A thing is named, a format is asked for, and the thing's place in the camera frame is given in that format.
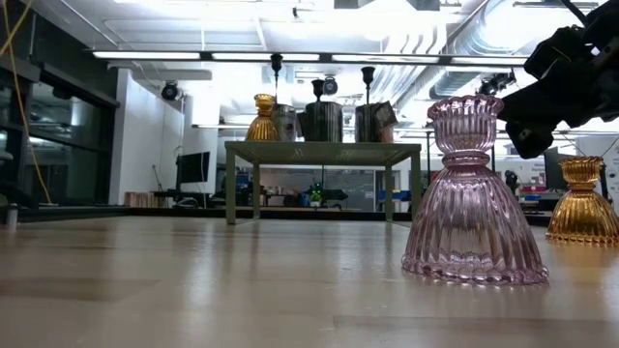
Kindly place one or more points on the small white post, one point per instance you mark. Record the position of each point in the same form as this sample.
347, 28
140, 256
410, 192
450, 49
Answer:
10, 216

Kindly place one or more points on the round black spotlight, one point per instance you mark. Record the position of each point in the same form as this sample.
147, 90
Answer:
169, 91
330, 86

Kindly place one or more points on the amber glass candle holder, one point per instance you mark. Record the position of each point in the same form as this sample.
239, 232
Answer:
582, 212
262, 128

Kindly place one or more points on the tin candle with cream tag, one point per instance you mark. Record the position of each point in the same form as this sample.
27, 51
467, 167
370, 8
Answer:
286, 123

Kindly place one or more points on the tin candle with orange label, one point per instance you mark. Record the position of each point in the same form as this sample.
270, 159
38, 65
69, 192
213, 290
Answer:
374, 123

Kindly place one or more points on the pink glass candle holder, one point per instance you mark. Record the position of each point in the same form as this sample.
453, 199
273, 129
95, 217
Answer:
471, 217

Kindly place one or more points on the tall black candlestick holder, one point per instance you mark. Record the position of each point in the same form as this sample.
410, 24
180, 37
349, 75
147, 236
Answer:
368, 73
276, 60

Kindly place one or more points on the black ceiling-mounted device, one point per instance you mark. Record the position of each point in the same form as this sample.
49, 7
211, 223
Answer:
495, 83

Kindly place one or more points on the plain silver tin candle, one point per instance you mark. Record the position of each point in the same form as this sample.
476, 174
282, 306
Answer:
321, 121

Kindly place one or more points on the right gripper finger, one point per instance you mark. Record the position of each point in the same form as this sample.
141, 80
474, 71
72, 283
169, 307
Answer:
532, 135
556, 58

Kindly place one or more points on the small green plant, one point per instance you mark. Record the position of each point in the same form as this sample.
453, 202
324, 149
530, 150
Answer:
315, 197

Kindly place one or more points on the black monitor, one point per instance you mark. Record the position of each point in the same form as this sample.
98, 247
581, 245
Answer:
553, 169
193, 166

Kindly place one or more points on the green perforated metal shelf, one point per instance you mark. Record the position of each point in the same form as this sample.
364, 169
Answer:
319, 152

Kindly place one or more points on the silver ventilation duct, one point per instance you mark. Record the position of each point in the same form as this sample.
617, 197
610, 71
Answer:
464, 43

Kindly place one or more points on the long ceiling light rail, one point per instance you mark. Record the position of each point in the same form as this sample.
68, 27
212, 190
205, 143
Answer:
145, 55

